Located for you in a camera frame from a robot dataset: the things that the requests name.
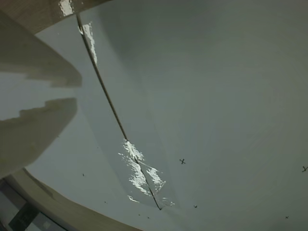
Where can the clear adhesive tape strip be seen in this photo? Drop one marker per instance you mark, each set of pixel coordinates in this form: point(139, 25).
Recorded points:
point(139, 156)

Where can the white paper sheet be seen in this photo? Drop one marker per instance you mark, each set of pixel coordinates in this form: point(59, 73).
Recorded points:
point(72, 156)

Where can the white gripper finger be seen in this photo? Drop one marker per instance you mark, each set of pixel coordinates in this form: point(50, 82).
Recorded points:
point(36, 57)
point(31, 137)

